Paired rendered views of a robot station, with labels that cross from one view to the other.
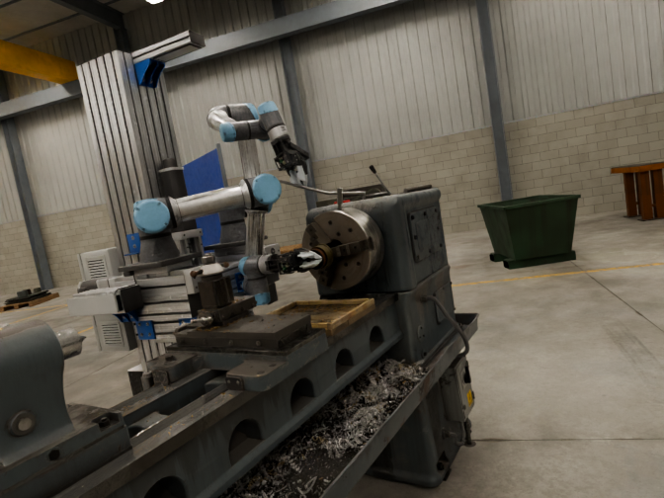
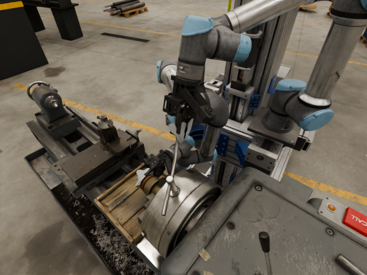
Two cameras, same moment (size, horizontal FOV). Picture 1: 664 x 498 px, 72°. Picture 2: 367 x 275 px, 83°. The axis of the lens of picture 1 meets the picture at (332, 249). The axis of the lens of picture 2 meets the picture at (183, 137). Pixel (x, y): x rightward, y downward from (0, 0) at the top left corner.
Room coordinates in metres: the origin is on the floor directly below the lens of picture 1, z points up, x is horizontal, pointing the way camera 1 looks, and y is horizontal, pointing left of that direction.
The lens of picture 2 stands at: (1.88, -0.42, 1.81)
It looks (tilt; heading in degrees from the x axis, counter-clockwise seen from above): 43 degrees down; 99
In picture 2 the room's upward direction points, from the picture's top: straight up
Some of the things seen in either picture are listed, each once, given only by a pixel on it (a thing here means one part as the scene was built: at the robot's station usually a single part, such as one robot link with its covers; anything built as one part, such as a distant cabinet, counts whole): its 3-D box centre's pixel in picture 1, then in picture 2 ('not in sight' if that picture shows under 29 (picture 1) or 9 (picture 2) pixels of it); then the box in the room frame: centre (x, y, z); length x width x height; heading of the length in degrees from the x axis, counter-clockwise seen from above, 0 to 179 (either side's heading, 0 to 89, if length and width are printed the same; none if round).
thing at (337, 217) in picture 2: not in sight; (342, 221); (2.30, -0.08, 1.23); 0.13 x 0.08 x 0.05; 147
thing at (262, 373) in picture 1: (232, 354); (99, 156); (1.26, 0.33, 0.90); 0.47 x 0.30 x 0.06; 57
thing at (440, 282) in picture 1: (400, 364); not in sight; (2.16, -0.24, 0.43); 0.60 x 0.48 x 0.86; 147
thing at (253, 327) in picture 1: (236, 330); (104, 152); (1.31, 0.31, 0.95); 0.43 x 0.17 x 0.05; 57
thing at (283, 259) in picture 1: (285, 262); (159, 162); (1.68, 0.18, 1.08); 0.12 x 0.09 x 0.08; 57
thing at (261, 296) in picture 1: (258, 290); (185, 158); (1.79, 0.31, 0.98); 0.11 x 0.08 x 0.11; 21
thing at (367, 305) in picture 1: (311, 315); (142, 196); (1.59, 0.11, 0.89); 0.36 x 0.30 x 0.04; 57
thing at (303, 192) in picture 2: not in sight; (292, 191); (2.17, 0.00, 1.24); 0.09 x 0.08 x 0.03; 147
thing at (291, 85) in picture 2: (230, 207); (289, 95); (2.23, 0.45, 1.33); 0.13 x 0.12 x 0.14; 112
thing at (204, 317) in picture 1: (225, 312); (113, 143); (1.37, 0.35, 0.99); 0.20 x 0.10 x 0.05; 147
